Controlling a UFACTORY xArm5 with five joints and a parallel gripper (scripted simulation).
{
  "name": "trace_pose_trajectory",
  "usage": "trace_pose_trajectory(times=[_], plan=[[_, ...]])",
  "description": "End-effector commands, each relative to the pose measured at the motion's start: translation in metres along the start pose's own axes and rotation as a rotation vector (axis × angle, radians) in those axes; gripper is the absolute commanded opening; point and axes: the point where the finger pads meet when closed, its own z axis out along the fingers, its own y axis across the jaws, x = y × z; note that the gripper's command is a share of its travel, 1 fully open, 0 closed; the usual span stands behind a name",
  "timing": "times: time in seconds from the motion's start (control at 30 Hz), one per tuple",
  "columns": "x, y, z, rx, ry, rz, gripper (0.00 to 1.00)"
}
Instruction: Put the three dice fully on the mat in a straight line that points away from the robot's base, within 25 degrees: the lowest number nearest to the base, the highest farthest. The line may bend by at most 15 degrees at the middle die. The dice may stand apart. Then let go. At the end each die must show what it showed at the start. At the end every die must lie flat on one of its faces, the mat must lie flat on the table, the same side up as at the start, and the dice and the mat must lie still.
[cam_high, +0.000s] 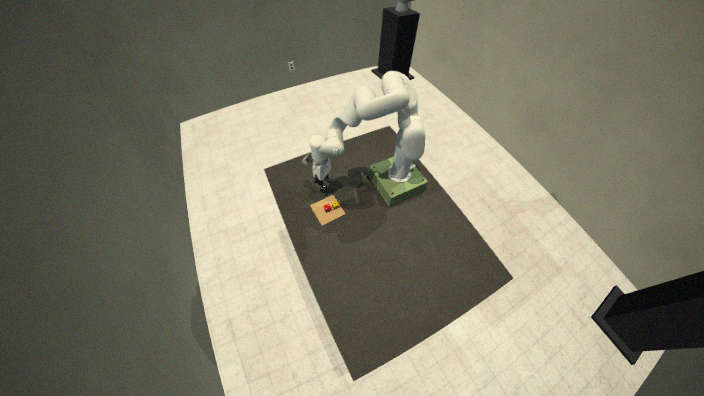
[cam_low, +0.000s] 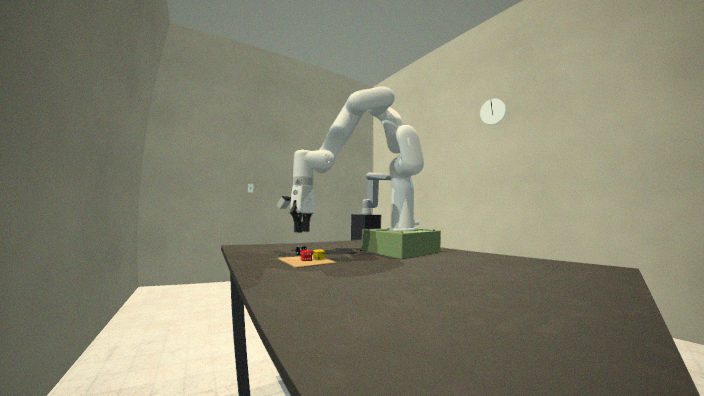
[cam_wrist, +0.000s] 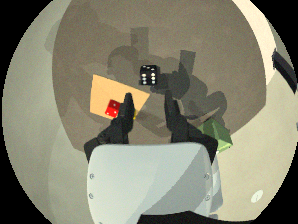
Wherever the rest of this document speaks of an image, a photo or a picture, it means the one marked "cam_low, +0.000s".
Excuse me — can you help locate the tan flat mat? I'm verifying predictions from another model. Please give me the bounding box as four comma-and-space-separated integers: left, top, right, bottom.
278, 255, 336, 268

